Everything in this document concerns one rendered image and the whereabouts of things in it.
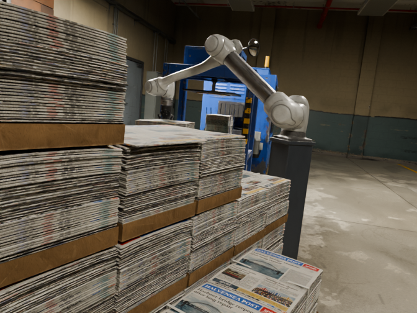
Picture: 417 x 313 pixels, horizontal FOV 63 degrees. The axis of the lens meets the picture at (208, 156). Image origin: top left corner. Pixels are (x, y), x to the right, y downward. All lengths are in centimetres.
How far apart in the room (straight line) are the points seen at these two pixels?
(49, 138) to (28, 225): 15
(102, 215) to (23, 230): 17
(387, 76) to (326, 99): 175
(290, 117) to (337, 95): 904
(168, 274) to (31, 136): 57
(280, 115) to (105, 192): 133
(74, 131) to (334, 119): 1043
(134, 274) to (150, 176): 24
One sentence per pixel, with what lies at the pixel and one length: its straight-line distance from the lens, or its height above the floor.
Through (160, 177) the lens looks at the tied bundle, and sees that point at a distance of 87.
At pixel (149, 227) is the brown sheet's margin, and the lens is 88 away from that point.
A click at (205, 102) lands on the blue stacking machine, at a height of 120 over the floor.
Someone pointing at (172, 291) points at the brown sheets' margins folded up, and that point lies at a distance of 107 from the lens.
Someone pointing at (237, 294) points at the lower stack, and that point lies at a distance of 114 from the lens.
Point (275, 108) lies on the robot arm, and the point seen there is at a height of 118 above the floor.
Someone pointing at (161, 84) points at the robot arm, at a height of 128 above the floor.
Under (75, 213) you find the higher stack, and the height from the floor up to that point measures 93.
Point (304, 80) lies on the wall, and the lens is 1088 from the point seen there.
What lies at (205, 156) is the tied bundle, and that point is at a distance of 102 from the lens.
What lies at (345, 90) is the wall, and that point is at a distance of 1099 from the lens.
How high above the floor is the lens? 117
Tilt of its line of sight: 9 degrees down
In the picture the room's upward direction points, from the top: 5 degrees clockwise
